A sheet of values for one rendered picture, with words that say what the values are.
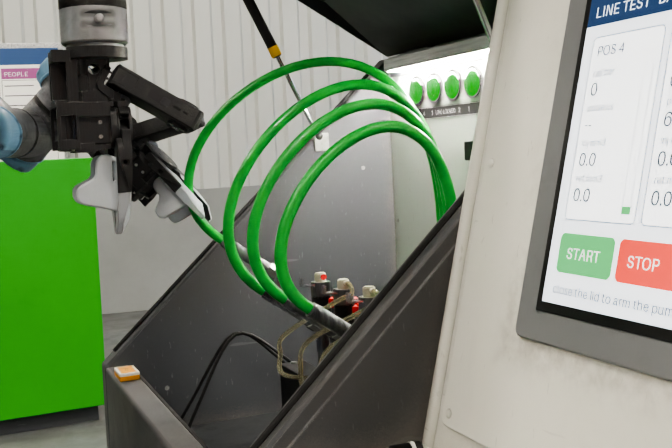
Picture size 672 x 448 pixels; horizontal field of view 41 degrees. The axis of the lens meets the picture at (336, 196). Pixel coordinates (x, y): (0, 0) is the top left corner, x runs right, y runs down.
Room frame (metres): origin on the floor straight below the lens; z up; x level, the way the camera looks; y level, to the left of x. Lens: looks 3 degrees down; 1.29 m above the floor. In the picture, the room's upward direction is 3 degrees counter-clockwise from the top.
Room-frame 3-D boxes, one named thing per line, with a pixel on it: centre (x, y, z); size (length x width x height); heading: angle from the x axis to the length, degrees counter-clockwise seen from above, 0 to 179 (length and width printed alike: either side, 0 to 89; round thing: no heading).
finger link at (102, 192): (1.01, 0.26, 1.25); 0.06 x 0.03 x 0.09; 113
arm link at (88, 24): (1.02, 0.26, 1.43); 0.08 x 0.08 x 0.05
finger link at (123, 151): (1.01, 0.24, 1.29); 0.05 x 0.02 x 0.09; 23
